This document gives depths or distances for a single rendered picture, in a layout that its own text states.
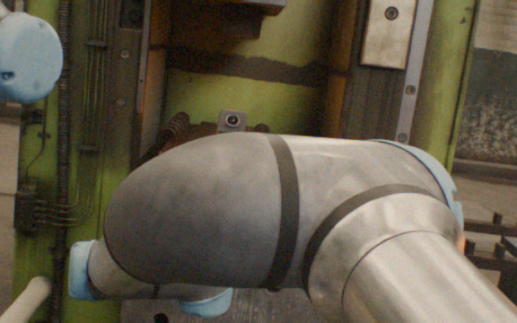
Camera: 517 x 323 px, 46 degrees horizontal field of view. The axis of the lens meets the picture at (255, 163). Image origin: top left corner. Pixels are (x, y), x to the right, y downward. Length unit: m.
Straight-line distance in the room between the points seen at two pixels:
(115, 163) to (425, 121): 0.66
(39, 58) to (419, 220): 0.33
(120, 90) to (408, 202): 0.95
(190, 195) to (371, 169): 0.13
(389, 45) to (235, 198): 0.90
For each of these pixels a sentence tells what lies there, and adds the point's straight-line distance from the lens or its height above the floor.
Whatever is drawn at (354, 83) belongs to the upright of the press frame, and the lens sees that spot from 1.27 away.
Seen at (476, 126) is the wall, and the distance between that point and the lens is 7.55.
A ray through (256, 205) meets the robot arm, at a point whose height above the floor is 1.10.
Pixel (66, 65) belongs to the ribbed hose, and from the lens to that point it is 1.29.
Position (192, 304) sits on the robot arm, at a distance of 0.83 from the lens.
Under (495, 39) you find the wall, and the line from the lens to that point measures 7.54.
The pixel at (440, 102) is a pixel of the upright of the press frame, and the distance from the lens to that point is 1.33.
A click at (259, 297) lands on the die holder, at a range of 1.15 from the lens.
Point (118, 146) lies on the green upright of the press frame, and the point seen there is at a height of 0.95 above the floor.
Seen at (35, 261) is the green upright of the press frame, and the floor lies 0.68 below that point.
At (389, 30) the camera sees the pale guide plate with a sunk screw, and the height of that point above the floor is 1.26.
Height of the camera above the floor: 1.20
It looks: 11 degrees down
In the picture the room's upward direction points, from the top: 7 degrees clockwise
